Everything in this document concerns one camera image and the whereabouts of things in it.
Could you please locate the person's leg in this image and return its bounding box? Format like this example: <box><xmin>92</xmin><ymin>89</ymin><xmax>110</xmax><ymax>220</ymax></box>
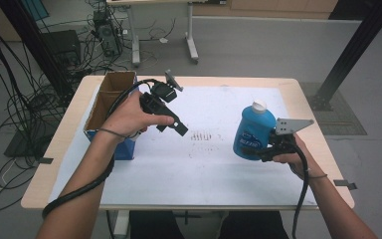
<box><xmin>218</xmin><ymin>210</ymin><xmax>290</xmax><ymax>239</ymax></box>
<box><xmin>128</xmin><ymin>210</ymin><xmax>187</xmax><ymax>239</ymax></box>

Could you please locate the black stand base plate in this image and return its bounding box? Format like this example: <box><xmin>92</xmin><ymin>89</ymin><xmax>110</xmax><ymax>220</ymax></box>
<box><xmin>3</xmin><ymin>128</ymin><xmax>48</xmax><ymax>159</ymax></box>

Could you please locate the white desk on wheels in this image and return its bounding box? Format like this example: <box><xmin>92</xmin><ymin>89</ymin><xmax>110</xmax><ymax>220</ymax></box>
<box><xmin>106</xmin><ymin>0</ymin><xmax>229</xmax><ymax>68</ymax></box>

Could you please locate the white table leg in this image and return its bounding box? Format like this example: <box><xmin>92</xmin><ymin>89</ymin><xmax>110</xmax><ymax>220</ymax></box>
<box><xmin>106</xmin><ymin>209</ymin><xmax>131</xmax><ymax>239</ymax></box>

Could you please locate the person's right leg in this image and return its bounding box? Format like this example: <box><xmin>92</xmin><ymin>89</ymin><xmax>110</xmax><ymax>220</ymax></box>
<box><xmin>218</xmin><ymin>210</ymin><xmax>290</xmax><ymax>239</ymax></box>

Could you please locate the person's right hand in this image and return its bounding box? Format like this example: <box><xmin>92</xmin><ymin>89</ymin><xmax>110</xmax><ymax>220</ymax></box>
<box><xmin>273</xmin><ymin>133</ymin><xmax>326</xmax><ymax>181</ymax></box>

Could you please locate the bundle of black cables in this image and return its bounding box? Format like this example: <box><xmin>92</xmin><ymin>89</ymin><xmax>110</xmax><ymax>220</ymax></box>
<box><xmin>0</xmin><ymin>5</ymin><xmax>93</xmax><ymax>214</ymax></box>

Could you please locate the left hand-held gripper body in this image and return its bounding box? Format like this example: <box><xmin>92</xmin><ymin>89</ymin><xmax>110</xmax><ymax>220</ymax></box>
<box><xmin>139</xmin><ymin>69</ymin><xmax>184</xmax><ymax>123</ymax></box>

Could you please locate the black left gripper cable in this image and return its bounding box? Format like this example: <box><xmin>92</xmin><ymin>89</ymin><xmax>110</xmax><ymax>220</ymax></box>
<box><xmin>42</xmin><ymin>78</ymin><xmax>162</xmax><ymax>220</ymax></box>

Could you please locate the blue bottle with white cap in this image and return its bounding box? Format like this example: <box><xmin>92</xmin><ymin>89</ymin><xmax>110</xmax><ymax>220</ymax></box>
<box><xmin>232</xmin><ymin>99</ymin><xmax>278</xmax><ymax>161</ymax></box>

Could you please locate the thin black wrist band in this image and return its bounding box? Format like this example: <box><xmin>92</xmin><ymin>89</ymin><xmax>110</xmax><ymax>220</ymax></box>
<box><xmin>305</xmin><ymin>167</ymin><xmax>329</xmax><ymax>180</ymax></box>
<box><xmin>96</xmin><ymin>127</ymin><xmax>129</xmax><ymax>139</ymax></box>

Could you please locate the blue cardboard box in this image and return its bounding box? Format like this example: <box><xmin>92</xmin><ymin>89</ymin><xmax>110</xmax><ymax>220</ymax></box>
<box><xmin>83</xmin><ymin>70</ymin><xmax>140</xmax><ymax>161</ymax></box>

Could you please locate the white table mat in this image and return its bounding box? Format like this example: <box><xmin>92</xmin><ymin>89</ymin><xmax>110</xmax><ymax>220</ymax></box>
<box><xmin>48</xmin><ymin>85</ymin><xmax>317</xmax><ymax>207</ymax></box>

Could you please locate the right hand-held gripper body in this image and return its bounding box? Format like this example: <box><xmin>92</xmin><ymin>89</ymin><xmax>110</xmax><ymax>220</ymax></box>
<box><xmin>261</xmin><ymin>118</ymin><xmax>315</xmax><ymax>163</ymax></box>

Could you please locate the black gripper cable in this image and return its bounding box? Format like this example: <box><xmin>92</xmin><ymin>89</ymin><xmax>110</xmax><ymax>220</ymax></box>
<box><xmin>289</xmin><ymin>142</ymin><xmax>310</xmax><ymax>239</ymax></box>
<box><xmin>42</xmin><ymin>78</ymin><xmax>162</xmax><ymax>220</ymax></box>

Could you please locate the black equipment case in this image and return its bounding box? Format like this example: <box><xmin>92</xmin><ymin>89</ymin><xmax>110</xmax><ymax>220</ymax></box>
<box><xmin>42</xmin><ymin>29</ymin><xmax>83</xmax><ymax>68</ymax></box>

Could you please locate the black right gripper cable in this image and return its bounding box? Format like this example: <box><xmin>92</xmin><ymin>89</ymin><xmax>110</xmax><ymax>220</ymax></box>
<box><xmin>289</xmin><ymin>142</ymin><xmax>310</xmax><ymax>239</ymax></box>

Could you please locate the person's left leg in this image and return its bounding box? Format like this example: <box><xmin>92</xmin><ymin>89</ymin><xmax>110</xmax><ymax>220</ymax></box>
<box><xmin>128</xmin><ymin>210</ymin><xmax>187</xmax><ymax>239</ymax></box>

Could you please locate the person's left hand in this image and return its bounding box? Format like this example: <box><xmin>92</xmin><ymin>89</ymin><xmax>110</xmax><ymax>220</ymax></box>
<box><xmin>99</xmin><ymin>91</ymin><xmax>176</xmax><ymax>139</ymax></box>

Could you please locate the black metal stand post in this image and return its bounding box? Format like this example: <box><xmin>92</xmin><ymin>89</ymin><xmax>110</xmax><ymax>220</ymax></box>
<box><xmin>309</xmin><ymin>0</ymin><xmax>382</xmax><ymax>113</ymax></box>
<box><xmin>0</xmin><ymin>0</ymin><xmax>75</xmax><ymax>98</ymax></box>

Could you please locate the black computer tower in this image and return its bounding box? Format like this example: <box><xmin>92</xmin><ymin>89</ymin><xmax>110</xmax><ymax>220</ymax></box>
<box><xmin>92</xmin><ymin>9</ymin><xmax>124</xmax><ymax>58</ymax></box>

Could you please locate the dark grey floor mat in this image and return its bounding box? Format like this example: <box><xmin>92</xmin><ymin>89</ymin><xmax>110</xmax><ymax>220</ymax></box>
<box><xmin>298</xmin><ymin>82</ymin><xmax>368</xmax><ymax>136</ymax></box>

